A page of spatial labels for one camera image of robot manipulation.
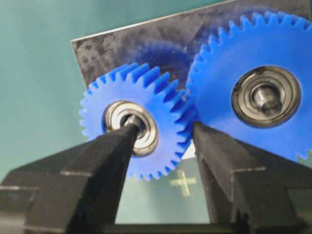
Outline steel shaft with collar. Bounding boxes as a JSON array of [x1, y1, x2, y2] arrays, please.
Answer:
[[253, 86, 282, 117]]

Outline large blue plastic gear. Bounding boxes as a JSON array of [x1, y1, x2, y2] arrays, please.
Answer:
[[187, 11, 312, 162]]

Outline small blue plastic gear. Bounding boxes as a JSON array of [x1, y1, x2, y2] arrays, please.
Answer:
[[79, 63, 195, 180]]

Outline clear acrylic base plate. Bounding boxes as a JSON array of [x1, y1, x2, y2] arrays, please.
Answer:
[[70, 0, 310, 160]]

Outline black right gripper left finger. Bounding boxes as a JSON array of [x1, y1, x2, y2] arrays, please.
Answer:
[[0, 124, 138, 234]]

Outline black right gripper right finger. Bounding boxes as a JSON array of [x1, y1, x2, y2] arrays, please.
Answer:
[[193, 122, 312, 234]]

